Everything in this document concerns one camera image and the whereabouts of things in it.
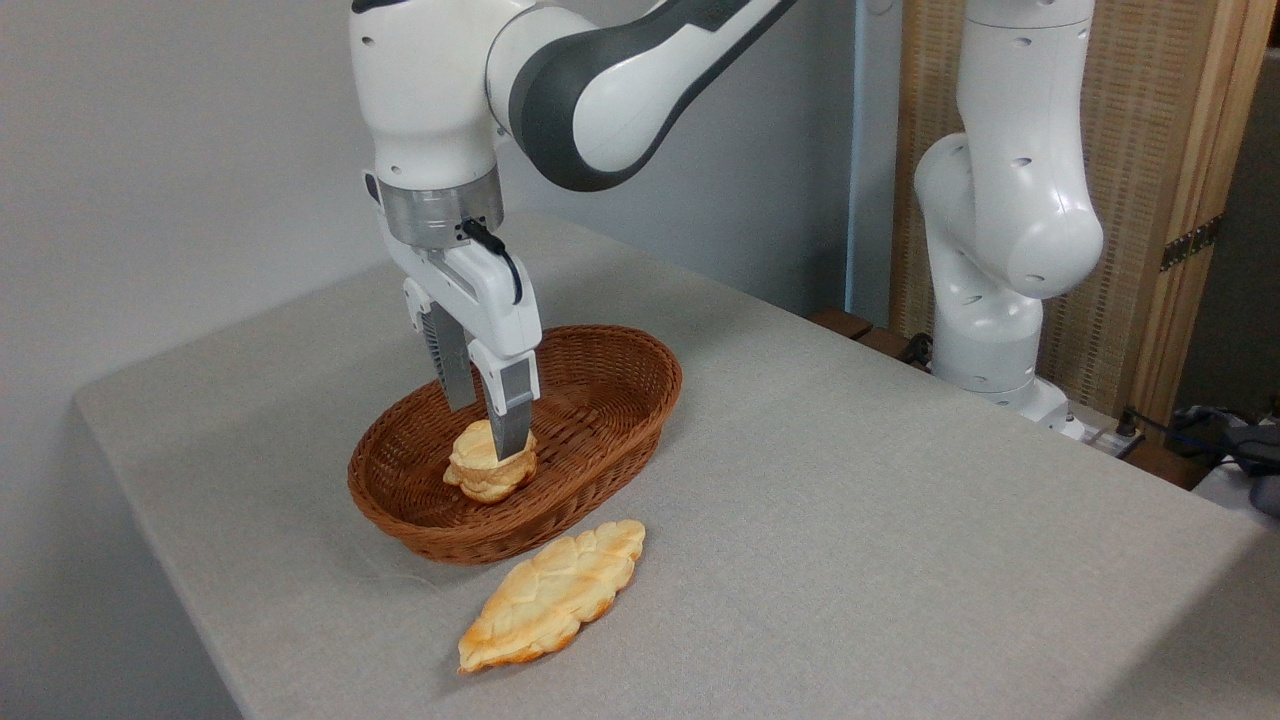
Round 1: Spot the round bread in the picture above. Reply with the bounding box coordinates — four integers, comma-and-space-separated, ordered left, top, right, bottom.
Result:
443, 418, 539, 504

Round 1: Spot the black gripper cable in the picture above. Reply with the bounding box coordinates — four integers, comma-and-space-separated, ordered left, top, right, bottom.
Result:
461, 218, 525, 307

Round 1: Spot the dark grey cable bundle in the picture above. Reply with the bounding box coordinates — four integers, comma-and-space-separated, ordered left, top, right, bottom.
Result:
1170, 400, 1280, 518

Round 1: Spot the grey tablecloth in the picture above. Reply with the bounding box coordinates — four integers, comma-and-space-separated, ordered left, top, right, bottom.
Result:
72, 212, 1280, 720

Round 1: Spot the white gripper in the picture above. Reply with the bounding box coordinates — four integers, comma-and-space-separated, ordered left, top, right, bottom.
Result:
364, 172, 544, 464

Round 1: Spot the brown wicker basket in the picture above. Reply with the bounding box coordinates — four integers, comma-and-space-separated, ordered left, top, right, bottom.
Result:
347, 324, 685, 567

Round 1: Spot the wooden woven folding screen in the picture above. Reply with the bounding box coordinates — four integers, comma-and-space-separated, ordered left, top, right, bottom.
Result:
889, 0, 1280, 433

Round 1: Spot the metal screen hinge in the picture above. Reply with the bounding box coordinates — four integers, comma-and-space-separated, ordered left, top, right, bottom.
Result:
1159, 214, 1224, 273

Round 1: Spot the long leaf-shaped bread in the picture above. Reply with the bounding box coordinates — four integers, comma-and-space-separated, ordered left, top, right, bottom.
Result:
457, 519, 647, 676

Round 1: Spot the black power cable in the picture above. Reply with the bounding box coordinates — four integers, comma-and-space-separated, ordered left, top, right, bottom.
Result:
1117, 405, 1246, 456

